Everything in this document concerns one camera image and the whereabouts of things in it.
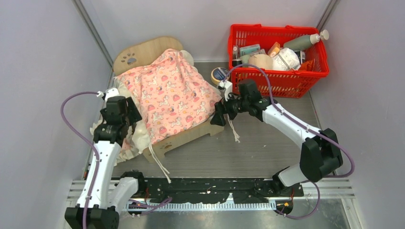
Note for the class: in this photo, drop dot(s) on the small pink ruffled pillow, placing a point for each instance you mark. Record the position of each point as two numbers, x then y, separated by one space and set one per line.
126 148

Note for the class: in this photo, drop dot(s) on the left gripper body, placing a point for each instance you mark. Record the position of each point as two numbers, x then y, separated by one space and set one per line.
133 111

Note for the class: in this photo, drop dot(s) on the white round pouch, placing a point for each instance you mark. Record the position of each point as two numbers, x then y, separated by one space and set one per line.
285 60

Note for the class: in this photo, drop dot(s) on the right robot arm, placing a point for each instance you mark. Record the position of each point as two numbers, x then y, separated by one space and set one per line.
319 155

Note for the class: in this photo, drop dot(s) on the red plastic basket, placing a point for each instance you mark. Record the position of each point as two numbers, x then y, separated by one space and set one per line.
291 84

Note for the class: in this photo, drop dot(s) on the orange small box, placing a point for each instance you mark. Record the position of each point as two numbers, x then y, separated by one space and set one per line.
274 50

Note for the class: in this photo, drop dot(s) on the beige tape roll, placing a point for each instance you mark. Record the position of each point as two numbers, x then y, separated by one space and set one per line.
262 61

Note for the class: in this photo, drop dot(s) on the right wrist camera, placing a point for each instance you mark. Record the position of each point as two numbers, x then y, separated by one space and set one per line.
226 87

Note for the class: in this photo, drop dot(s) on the orange snack packet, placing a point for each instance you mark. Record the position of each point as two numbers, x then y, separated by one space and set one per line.
307 66

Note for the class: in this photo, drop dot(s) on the wooden pet bed frame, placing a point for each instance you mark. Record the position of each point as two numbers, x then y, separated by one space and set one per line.
146 53

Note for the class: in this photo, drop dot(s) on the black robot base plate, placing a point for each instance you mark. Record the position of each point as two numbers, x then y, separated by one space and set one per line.
214 190

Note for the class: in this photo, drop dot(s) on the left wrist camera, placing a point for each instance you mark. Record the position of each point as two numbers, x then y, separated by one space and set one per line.
109 93

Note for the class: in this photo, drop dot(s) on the pink unicorn mattress cushion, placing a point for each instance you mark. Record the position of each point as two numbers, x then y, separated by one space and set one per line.
170 95

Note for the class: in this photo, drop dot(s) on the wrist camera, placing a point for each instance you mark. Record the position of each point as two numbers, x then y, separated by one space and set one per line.
109 93
226 87

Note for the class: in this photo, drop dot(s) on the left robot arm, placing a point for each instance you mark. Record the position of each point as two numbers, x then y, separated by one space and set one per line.
96 208

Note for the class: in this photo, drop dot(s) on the green pump bottle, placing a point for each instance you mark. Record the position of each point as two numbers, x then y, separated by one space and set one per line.
306 41

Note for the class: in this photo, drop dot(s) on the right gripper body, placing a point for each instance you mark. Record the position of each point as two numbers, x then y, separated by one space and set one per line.
233 106

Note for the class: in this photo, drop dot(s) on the teal box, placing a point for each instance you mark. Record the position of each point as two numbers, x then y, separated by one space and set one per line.
249 49

